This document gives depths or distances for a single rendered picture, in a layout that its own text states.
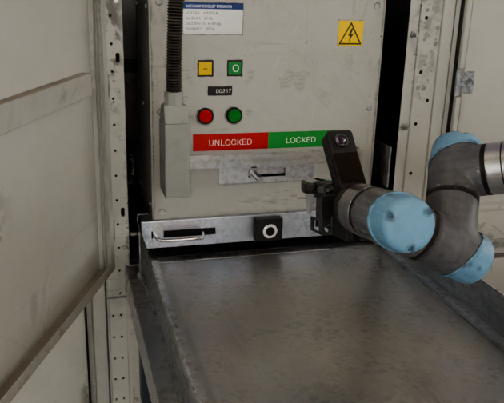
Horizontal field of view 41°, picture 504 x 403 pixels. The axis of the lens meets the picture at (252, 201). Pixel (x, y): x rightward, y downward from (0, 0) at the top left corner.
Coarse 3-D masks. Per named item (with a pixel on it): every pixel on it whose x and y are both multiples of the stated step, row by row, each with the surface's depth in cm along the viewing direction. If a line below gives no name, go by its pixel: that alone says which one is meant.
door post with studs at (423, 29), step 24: (432, 0) 137; (432, 24) 139; (408, 48) 140; (432, 48) 141; (408, 72) 141; (432, 72) 142; (408, 96) 143; (408, 120) 145; (408, 144) 146; (408, 168) 148; (408, 192) 150
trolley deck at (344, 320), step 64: (256, 256) 143; (320, 256) 144; (384, 256) 145; (192, 320) 115; (256, 320) 116; (320, 320) 117; (384, 320) 117; (448, 320) 118; (256, 384) 97; (320, 384) 98; (384, 384) 98; (448, 384) 99
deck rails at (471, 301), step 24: (144, 264) 130; (408, 264) 140; (432, 288) 129; (456, 288) 126; (480, 288) 119; (168, 312) 103; (456, 312) 121; (480, 312) 119; (168, 336) 103; (168, 360) 102; (192, 360) 102; (192, 384) 85
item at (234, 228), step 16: (144, 224) 139; (176, 224) 141; (192, 224) 142; (208, 224) 143; (224, 224) 144; (240, 224) 145; (288, 224) 148; (304, 224) 149; (144, 240) 140; (208, 240) 144; (224, 240) 145; (240, 240) 146
